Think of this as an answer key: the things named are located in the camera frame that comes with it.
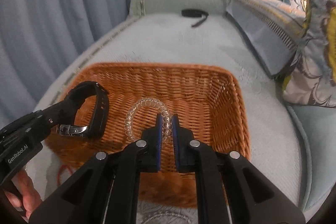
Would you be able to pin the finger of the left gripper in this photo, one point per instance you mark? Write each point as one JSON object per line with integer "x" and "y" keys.
{"x": 63, "y": 112}

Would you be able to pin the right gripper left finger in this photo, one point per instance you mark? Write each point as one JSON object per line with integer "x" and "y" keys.
{"x": 105, "y": 189}

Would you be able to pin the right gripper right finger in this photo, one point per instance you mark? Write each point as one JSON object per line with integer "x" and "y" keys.
{"x": 230, "y": 189}

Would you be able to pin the red string charm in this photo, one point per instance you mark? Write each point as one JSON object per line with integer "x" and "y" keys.
{"x": 64, "y": 172}

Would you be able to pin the person's left hand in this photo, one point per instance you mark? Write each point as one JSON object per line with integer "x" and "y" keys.
{"x": 31, "y": 199}

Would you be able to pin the brown wicker basket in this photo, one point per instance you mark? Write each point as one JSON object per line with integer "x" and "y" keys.
{"x": 207, "y": 100}

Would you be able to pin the teal round cushion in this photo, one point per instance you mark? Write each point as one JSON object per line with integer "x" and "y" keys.
{"x": 317, "y": 128}

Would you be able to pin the blue curtain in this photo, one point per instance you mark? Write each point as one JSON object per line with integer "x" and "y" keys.
{"x": 41, "y": 38}

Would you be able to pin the floral yellow blue pillow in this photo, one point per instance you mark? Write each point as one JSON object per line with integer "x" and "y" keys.
{"x": 311, "y": 79}

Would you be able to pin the light blue bedspread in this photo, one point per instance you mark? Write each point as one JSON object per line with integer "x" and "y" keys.
{"x": 169, "y": 38}

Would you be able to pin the striped blue pillow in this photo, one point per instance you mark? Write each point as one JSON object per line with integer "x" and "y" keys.
{"x": 273, "y": 28}

